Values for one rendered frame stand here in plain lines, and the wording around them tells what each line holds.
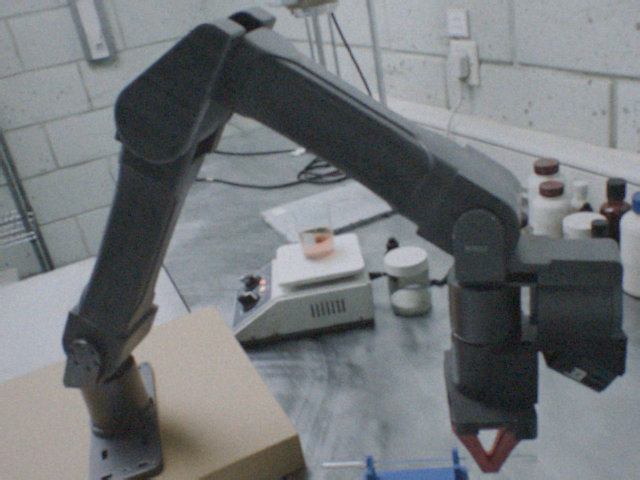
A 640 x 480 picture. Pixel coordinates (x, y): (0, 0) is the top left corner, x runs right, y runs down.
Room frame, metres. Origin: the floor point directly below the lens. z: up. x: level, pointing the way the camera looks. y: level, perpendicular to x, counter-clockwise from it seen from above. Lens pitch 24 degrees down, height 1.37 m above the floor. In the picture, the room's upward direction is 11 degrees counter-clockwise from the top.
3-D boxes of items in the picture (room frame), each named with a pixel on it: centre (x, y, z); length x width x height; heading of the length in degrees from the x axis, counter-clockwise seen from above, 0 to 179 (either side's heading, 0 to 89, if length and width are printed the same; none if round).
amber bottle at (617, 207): (0.83, -0.43, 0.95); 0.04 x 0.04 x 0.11
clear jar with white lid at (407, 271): (0.78, -0.11, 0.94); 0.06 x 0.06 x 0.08
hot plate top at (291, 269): (0.82, 0.01, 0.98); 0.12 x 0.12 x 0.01; 89
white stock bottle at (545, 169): (0.96, -0.38, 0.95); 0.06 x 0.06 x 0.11
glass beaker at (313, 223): (0.83, 0.01, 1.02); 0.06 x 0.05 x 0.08; 4
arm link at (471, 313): (0.44, -0.13, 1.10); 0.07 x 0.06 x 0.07; 69
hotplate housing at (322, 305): (0.82, 0.03, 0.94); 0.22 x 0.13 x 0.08; 89
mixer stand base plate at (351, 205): (1.21, -0.06, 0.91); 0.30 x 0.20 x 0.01; 110
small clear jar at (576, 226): (0.82, -0.37, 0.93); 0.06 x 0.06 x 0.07
